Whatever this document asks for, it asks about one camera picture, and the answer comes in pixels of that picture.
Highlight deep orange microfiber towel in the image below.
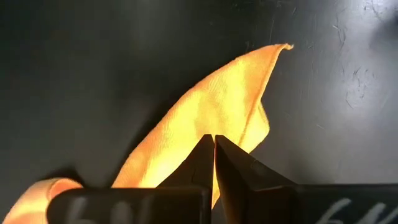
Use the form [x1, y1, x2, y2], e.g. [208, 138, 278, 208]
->
[1, 43, 295, 224]

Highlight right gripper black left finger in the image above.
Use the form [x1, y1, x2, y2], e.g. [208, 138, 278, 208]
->
[46, 134, 215, 224]

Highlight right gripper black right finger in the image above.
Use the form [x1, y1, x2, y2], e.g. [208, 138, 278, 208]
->
[215, 135, 398, 224]

